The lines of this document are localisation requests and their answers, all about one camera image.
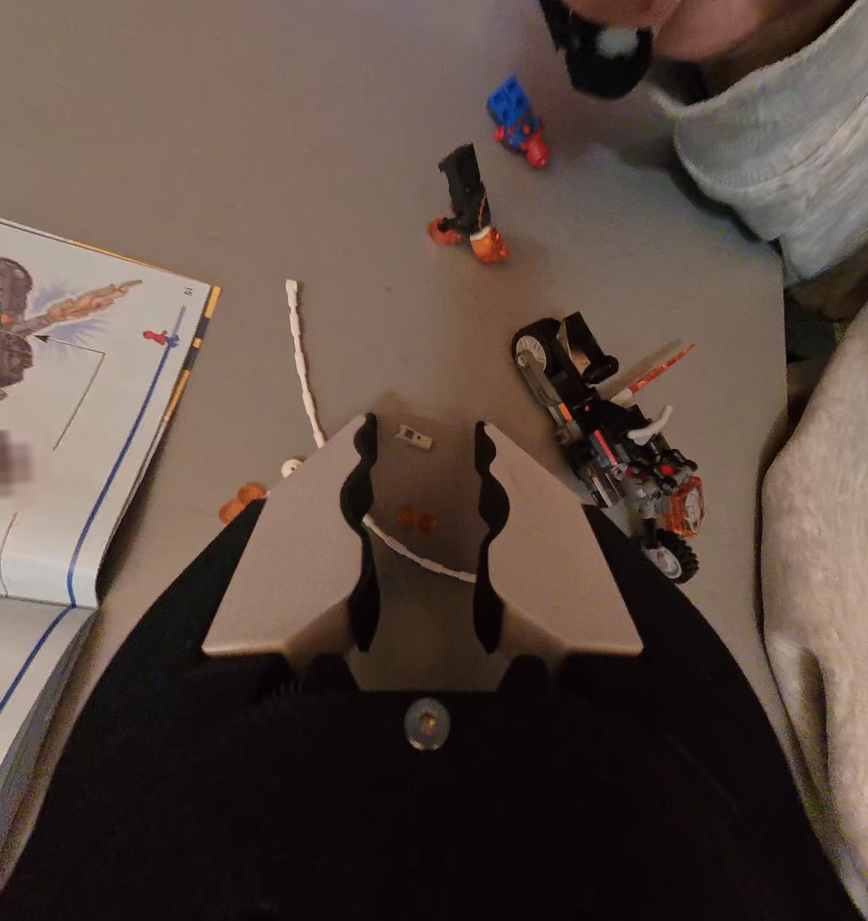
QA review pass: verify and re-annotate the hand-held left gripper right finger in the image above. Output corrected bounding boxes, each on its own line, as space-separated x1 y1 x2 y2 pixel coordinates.
473 421 645 659

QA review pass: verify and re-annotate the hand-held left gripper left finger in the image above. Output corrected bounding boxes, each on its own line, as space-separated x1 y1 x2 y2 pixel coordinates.
202 413 382 657

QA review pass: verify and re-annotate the black lego motorcycle model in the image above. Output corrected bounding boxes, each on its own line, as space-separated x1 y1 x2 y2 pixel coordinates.
511 310 708 586

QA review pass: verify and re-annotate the blue and red lego assembly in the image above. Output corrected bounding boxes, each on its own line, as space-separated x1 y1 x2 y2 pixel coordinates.
486 75 551 171

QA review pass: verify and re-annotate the black and orange lego assembly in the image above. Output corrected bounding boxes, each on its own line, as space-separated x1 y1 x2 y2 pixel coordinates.
426 142 511 265

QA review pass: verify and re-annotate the lego instruction booklet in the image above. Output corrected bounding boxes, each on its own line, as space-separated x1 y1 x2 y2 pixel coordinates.
0 209 223 839

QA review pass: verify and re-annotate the person's right hand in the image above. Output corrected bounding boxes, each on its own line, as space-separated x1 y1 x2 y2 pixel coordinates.
569 0 858 63

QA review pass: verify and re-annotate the grey zip hoodie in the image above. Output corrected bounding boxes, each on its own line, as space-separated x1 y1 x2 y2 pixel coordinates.
756 272 868 921

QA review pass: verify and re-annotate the white lego chain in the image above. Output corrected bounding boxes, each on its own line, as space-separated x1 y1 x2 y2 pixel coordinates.
284 278 479 584

